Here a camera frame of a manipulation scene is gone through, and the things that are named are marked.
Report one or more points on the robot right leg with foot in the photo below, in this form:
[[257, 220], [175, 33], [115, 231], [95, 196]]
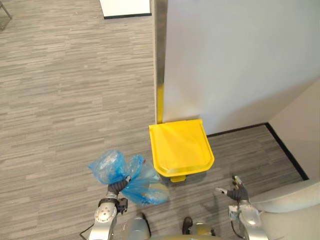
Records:
[[197, 228]]

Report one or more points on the metal wall corner guard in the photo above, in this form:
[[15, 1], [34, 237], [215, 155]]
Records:
[[160, 62]]

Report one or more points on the blue plastic trash bag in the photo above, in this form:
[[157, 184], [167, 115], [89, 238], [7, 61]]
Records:
[[140, 185]]

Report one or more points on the yellow pedal trash can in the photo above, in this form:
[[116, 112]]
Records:
[[180, 147]]

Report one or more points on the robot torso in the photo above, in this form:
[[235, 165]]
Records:
[[185, 237]]

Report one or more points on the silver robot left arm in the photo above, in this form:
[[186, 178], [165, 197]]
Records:
[[105, 217]]

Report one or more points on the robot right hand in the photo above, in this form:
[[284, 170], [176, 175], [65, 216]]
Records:
[[237, 193]]

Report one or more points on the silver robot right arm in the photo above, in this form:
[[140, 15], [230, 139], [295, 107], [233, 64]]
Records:
[[275, 212]]

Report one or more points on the metal furniture leg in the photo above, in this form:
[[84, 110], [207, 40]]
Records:
[[6, 12]]

